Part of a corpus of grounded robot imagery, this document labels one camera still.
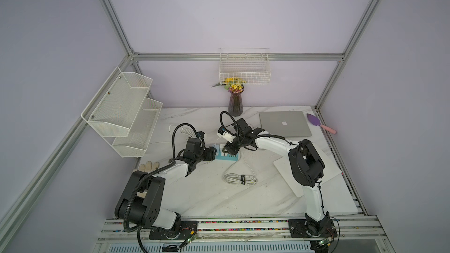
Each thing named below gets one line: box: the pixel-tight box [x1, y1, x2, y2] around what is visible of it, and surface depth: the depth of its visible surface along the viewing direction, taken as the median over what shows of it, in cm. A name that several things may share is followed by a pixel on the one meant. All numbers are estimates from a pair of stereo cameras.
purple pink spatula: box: [306, 113, 337, 135], surface depth 117 cm
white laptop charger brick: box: [216, 125, 237, 144], surface depth 86 cm
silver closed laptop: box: [258, 110, 313, 138], surface depth 114 cm
